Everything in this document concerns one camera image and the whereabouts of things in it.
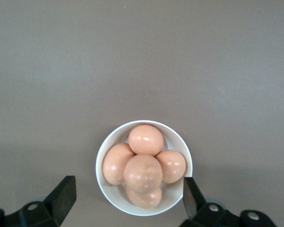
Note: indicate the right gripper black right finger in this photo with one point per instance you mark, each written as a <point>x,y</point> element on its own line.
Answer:
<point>194,205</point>

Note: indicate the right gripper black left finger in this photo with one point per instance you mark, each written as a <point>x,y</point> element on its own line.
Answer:
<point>59,203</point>

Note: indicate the brown egg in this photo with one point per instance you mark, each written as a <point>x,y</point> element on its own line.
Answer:
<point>146,139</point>
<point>144,200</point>
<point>174,166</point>
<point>143,173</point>
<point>114,165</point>

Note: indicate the white round bowl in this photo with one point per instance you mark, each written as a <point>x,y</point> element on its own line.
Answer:
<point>110,192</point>

